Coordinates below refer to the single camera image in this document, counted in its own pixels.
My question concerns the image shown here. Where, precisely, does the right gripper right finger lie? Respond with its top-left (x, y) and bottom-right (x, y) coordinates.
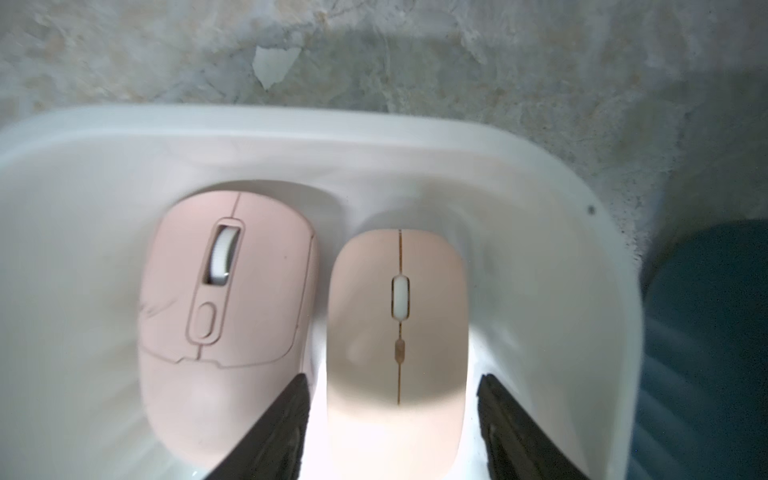
top-left (477, 374), bottom-right (587, 480)

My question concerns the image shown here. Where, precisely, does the dark teal storage box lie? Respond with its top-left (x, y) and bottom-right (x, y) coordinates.
top-left (627, 220), bottom-right (767, 479)

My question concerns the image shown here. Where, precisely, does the peach mouse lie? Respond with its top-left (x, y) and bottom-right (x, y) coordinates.
top-left (326, 229), bottom-right (469, 479)

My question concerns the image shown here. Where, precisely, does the pink rounded mouse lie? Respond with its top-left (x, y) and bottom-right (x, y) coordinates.
top-left (138, 191), bottom-right (319, 470)

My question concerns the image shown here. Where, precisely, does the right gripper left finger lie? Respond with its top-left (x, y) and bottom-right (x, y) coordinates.
top-left (207, 373), bottom-right (311, 480)

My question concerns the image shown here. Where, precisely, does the white storage box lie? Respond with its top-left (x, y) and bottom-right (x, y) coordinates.
top-left (1, 105), bottom-right (643, 479)

